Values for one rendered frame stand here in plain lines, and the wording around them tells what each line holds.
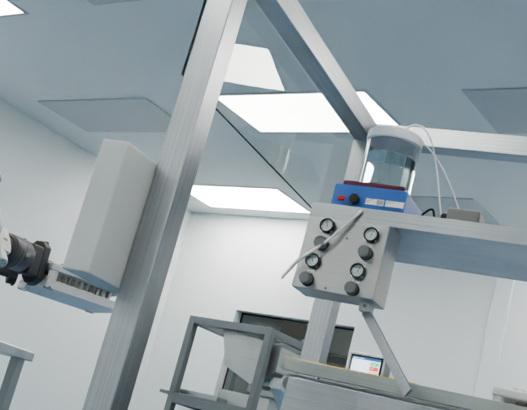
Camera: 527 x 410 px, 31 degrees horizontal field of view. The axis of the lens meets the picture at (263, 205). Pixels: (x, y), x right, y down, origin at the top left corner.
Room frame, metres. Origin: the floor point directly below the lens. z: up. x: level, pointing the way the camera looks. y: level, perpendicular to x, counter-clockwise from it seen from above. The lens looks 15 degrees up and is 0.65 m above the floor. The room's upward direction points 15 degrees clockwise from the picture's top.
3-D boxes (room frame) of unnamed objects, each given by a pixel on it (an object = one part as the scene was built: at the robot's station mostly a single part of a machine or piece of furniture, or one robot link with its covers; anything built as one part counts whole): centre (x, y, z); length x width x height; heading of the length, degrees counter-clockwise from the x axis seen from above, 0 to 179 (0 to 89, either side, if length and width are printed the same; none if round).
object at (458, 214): (2.29, -0.50, 1.36); 0.10 x 0.07 x 0.06; 63
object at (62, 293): (2.72, 0.47, 0.97); 0.24 x 0.24 x 0.02; 29
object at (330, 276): (2.34, -0.24, 1.20); 0.22 x 0.11 x 0.20; 63
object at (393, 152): (2.41, -0.30, 1.51); 0.15 x 0.15 x 0.19
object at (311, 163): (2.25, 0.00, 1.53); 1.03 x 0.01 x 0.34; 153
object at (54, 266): (2.72, 0.47, 1.02); 0.25 x 0.24 x 0.02; 29
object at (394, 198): (2.41, -0.30, 1.37); 0.21 x 0.20 x 0.09; 153
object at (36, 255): (2.53, 0.58, 1.02); 0.12 x 0.10 x 0.13; 151
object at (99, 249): (1.78, 0.26, 1.03); 0.17 x 0.06 x 0.26; 153
